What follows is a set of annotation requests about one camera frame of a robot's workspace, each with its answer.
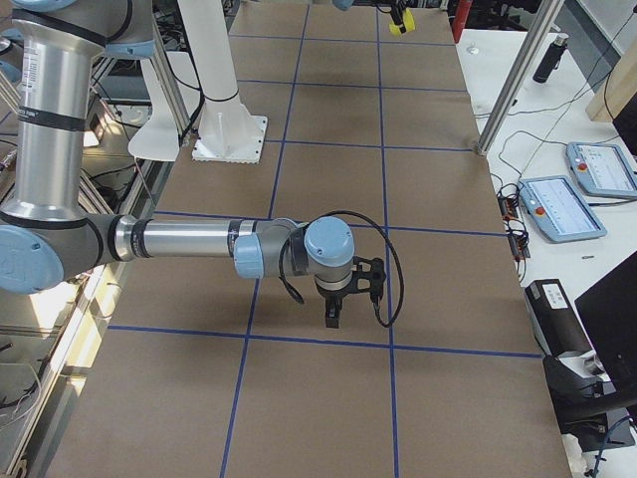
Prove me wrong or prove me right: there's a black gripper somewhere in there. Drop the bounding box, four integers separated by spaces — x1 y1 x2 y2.
315 278 350 328

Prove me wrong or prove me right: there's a yellow cup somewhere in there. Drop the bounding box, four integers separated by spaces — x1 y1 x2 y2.
388 9 416 36

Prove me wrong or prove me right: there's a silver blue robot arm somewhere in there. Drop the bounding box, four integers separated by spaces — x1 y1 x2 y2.
1 1 358 328
330 0 407 26

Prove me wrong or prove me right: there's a black bottle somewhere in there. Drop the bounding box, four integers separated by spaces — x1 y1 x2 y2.
532 34 568 84

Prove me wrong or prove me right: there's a black box with label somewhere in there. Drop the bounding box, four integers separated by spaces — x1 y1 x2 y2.
525 279 592 359

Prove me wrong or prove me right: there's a wooden board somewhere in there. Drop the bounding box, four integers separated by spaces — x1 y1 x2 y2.
586 42 636 122

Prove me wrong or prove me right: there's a near blue teach pendant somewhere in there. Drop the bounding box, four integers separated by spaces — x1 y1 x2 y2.
519 175 607 243

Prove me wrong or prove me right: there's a blue teach pendant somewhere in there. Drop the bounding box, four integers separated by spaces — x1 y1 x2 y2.
519 175 607 243
566 142 636 199

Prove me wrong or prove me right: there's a far blue teach pendant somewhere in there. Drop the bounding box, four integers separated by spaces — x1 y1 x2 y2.
566 142 636 199

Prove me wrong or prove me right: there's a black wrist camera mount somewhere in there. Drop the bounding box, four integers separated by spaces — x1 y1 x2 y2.
348 256 386 305

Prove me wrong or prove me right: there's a black braided camera cable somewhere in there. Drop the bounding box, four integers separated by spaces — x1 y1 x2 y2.
278 210 405 329

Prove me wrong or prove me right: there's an aluminium frame post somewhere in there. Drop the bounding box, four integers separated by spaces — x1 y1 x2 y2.
475 0 564 156

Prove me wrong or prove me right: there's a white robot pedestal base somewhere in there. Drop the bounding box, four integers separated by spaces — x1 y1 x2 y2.
178 0 268 164

